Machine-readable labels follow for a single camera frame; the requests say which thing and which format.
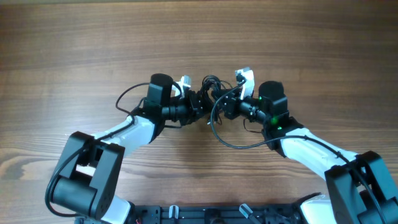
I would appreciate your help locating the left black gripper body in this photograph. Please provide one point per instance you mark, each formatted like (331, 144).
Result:
(193, 106)

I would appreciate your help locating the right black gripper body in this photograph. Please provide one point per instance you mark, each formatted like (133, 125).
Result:
(229, 106)

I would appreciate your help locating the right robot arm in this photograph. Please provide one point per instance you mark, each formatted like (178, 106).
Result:
(360, 186)

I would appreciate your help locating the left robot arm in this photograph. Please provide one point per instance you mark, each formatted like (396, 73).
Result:
(84, 181)

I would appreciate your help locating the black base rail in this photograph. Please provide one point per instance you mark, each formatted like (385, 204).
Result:
(266, 214)

